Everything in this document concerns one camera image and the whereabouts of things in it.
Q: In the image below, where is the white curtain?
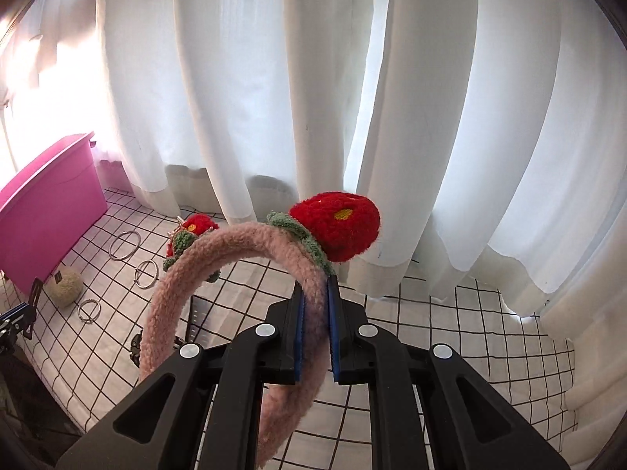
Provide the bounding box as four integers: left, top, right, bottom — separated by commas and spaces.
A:
0, 0, 627, 338

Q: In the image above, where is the large silver bangle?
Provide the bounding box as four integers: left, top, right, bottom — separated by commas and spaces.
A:
109, 231, 143, 261

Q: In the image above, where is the pink fuzzy flower headband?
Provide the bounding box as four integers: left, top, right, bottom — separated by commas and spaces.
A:
138, 193, 382, 457

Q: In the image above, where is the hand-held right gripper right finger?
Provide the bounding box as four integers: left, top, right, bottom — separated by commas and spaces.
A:
327, 274, 571, 470

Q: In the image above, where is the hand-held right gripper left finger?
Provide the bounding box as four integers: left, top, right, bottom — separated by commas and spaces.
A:
56, 281, 307, 470

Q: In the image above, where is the small silver bangle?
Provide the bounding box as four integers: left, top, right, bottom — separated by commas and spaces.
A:
77, 298, 103, 324
133, 260, 160, 289

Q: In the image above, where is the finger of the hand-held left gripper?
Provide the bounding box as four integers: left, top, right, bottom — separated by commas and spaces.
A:
0, 302, 37, 341
27, 278, 44, 315

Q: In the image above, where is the pink plastic storage bin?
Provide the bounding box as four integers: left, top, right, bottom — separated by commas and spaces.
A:
0, 132, 109, 295

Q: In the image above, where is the beige fluffy ball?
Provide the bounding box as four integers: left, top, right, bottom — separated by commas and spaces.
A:
46, 268, 83, 308

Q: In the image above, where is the white black-grid bedsheet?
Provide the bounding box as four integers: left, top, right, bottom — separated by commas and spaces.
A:
29, 186, 579, 470

